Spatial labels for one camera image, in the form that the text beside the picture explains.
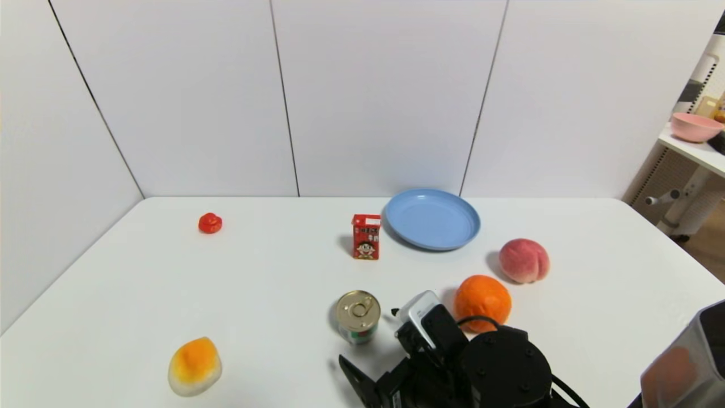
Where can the pink bowl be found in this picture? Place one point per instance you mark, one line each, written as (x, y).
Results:
(695, 127)

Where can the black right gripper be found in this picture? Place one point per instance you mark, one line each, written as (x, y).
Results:
(378, 391)

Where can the blue plate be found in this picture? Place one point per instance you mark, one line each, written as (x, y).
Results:
(431, 220)

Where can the orange fruit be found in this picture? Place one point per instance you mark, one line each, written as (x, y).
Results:
(482, 300)

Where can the white side table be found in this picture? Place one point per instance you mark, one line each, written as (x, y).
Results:
(694, 170)

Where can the small tin can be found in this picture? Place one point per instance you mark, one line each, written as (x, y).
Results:
(358, 317)

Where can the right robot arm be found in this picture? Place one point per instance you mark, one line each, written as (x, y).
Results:
(507, 368)

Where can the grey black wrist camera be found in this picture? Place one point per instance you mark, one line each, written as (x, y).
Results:
(430, 323)

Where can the red milk carton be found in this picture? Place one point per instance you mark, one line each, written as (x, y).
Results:
(366, 238)

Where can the pink peach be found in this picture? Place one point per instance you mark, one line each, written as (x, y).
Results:
(524, 260)

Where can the small red tomato toy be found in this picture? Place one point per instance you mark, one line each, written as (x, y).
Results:
(209, 224)

